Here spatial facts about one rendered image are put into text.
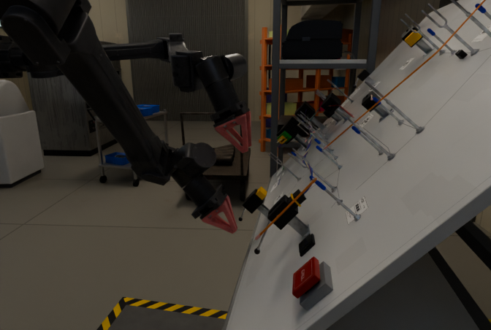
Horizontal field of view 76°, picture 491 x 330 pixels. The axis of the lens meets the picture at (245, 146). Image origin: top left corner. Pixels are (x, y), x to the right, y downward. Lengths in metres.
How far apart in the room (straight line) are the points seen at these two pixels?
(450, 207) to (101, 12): 9.40
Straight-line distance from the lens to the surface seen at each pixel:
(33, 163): 5.05
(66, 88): 5.71
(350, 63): 1.65
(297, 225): 0.72
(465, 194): 0.46
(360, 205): 0.63
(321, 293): 0.52
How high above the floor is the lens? 1.42
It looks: 14 degrees down
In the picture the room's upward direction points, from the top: straight up
